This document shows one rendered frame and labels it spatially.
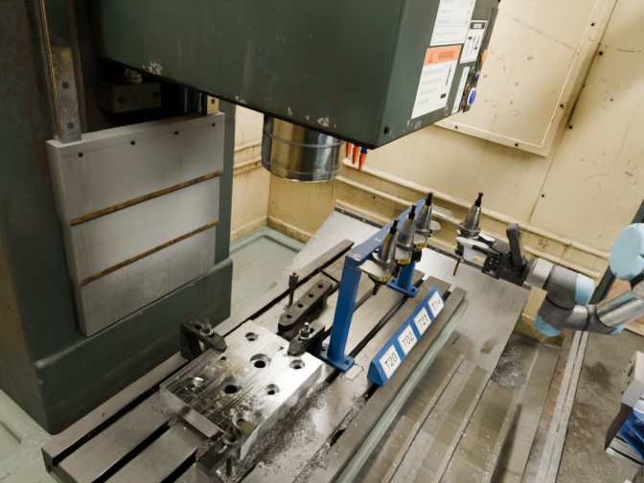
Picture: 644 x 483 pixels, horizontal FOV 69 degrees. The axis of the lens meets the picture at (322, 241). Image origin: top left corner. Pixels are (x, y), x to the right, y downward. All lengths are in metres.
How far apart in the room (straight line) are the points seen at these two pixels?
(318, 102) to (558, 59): 1.14
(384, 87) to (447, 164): 1.23
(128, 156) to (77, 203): 0.16
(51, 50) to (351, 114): 0.60
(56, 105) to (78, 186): 0.17
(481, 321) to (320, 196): 0.90
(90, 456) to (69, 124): 0.66
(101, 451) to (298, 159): 0.70
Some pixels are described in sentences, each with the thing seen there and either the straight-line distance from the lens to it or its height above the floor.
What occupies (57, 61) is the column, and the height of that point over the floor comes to 1.57.
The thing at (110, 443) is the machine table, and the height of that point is 0.90.
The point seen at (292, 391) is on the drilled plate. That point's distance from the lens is 1.08.
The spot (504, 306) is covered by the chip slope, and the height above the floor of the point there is 0.80.
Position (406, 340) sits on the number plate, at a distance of 1.36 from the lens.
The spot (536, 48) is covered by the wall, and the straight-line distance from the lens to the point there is 1.76.
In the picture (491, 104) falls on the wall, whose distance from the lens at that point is 1.80.
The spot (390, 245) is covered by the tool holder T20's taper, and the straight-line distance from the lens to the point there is 1.10.
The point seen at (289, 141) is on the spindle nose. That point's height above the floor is 1.53.
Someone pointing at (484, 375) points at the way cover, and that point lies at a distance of 1.71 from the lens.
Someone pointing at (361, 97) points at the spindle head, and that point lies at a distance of 0.70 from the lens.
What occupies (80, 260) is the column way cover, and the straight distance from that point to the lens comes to 1.23.
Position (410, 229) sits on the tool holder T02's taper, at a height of 1.27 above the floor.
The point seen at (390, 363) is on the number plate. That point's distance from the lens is 1.28.
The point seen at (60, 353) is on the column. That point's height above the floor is 0.87.
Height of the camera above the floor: 1.79
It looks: 30 degrees down
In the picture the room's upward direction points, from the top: 9 degrees clockwise
